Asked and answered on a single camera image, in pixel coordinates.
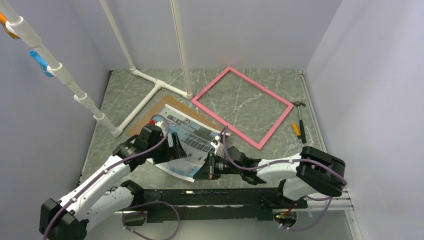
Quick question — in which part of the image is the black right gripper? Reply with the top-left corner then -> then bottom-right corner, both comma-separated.
193,153 -> 244,180

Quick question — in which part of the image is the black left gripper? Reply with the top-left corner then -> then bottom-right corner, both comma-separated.
146,132 -> 187,165

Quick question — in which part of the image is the building photo print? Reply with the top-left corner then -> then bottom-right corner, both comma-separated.
156,104 -> 220,183

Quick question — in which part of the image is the pink wooden picture frame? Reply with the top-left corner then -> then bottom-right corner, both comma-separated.
191,66 -> 294,150

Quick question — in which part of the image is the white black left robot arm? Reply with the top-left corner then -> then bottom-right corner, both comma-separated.
39,123 -> 186,240

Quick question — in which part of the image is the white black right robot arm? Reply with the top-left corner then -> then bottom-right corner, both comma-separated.
193,146 -> 347,208

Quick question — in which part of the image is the blue pipe peg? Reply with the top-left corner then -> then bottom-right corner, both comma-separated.
28,50 -> 54,77

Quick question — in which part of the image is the white pvc pipe stand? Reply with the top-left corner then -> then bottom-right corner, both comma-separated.
0,0 -> 194,138

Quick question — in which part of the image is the orange pipe peg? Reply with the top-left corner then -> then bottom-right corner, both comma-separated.
0,13 -> 20,39

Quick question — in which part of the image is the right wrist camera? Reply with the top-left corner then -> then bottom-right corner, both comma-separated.
210,135 -> 224,157

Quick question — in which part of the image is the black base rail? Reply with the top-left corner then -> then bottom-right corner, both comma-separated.
124,187 -> 308,223

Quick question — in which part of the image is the brown frame backing board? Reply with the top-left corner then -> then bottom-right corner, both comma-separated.
126,94 -> 222,152

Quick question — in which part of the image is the black handled claw hammer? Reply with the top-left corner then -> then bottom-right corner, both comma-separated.
291,101 -> 307,145

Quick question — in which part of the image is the aluminium side rail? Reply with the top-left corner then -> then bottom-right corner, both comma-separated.
297,70 -> 364,240

